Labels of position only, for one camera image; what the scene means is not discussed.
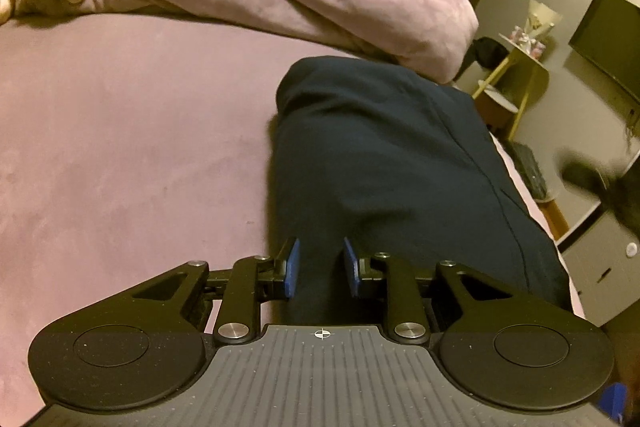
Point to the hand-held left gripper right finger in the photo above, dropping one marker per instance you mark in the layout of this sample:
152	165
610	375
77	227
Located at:
351	268

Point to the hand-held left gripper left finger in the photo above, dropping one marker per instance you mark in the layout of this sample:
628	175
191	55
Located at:
293	268

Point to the dark navy zip jacket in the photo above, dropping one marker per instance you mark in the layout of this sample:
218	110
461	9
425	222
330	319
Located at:
390	167

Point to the white drawer cabinet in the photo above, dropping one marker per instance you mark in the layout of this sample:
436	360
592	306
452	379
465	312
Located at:
595	267

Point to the yellow side table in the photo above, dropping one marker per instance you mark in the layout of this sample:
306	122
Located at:
522	62

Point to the wrapped flower bouquet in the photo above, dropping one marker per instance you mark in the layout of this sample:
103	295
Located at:
537	24

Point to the dark cloth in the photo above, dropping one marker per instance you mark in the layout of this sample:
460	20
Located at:
485	54

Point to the bed with purple sheet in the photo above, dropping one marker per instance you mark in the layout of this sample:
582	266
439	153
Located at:
125	147

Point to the black wall television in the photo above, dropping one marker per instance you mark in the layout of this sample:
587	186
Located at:
610	42

